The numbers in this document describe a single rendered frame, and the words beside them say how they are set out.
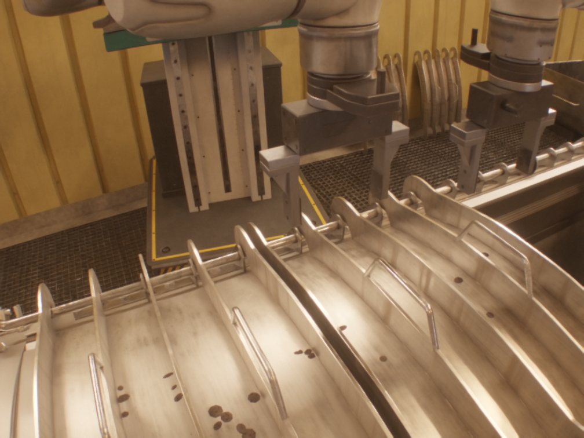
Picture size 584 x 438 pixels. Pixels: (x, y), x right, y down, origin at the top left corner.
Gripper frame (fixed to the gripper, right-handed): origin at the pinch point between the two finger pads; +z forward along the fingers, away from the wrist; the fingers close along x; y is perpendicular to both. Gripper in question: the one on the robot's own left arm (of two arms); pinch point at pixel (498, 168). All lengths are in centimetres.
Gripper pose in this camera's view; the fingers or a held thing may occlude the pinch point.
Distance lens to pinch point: 70.7
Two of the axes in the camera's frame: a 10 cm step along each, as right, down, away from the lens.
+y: 4.2, 4.9, -7.6
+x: 9.0, -2.7, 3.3
